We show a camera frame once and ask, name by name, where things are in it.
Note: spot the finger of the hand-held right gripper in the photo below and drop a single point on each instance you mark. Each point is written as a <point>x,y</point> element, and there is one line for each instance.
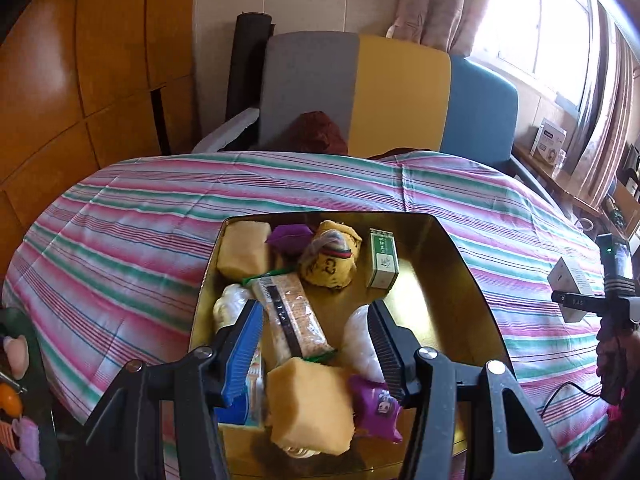
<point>575,300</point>

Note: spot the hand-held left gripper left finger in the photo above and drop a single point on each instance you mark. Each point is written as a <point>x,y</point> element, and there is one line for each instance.
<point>245,360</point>

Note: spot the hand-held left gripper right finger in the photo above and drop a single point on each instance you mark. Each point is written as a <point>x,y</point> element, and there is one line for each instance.
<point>387,355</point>

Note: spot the beige carton box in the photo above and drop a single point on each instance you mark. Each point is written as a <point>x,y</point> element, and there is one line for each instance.
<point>570,277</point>

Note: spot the white plastic-wrapped bundle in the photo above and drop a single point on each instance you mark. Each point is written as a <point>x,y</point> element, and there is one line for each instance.
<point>357,340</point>

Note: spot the light purple cartoon packet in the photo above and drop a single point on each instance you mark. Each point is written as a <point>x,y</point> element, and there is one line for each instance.
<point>377,405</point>

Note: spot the blue white packet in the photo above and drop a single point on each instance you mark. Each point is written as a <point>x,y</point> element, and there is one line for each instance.
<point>240,415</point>

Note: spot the white cloth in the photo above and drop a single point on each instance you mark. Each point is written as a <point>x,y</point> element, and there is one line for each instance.
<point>227,305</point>

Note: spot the cracker packet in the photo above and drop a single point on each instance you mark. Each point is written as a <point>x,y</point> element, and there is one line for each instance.
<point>300,315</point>

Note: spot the yellow sponge cake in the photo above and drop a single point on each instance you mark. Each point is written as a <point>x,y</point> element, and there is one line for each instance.
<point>307,405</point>
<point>242,252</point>

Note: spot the gold metal tin box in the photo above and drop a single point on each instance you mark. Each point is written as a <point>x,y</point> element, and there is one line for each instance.
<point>430,280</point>

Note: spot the small green box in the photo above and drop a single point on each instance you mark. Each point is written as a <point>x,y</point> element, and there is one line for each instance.
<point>382,260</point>

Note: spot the yellow sock ball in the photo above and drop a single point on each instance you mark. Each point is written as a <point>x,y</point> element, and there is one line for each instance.
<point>330,265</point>

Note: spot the dark purple snack packet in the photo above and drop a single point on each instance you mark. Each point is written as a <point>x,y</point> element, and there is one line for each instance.
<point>287,237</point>

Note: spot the cardboard box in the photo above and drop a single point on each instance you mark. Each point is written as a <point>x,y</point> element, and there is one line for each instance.
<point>627,197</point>

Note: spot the wooden side desk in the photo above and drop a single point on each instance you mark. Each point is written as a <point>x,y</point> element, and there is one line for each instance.
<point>560,180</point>

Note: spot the clear glass cup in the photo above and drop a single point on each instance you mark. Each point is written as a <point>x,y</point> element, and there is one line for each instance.
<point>561,159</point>

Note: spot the striped brown curtain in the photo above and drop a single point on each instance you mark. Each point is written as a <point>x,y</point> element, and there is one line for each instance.
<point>607,135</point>

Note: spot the white carton with picture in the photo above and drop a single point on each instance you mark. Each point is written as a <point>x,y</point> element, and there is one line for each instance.
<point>549,140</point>

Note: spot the striped tablecloth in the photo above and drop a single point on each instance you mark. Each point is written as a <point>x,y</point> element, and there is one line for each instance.
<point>150,210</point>

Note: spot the pink heart-shaped toy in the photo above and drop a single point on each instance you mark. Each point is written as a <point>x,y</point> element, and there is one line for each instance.
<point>15,355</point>

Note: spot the dark red cushion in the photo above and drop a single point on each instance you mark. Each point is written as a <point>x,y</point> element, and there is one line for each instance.
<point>315,132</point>

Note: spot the pink plastic clips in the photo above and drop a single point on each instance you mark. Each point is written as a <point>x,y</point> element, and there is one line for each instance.
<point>27,450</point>

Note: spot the orange round toy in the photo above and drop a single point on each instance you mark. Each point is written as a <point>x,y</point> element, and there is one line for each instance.
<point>10,399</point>

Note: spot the window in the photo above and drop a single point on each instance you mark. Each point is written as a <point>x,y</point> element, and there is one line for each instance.
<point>535,20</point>

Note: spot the grey yellow blue sofa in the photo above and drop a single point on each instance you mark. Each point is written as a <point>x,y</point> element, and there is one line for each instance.
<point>400,90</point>

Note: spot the black rolled mat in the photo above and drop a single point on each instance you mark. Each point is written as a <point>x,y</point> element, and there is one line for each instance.
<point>245,65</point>

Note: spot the beige patterned curtain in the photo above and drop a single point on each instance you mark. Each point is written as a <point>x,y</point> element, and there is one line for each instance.
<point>440,5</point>

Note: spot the wooden wardrobe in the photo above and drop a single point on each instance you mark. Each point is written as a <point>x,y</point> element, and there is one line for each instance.
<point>75,60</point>

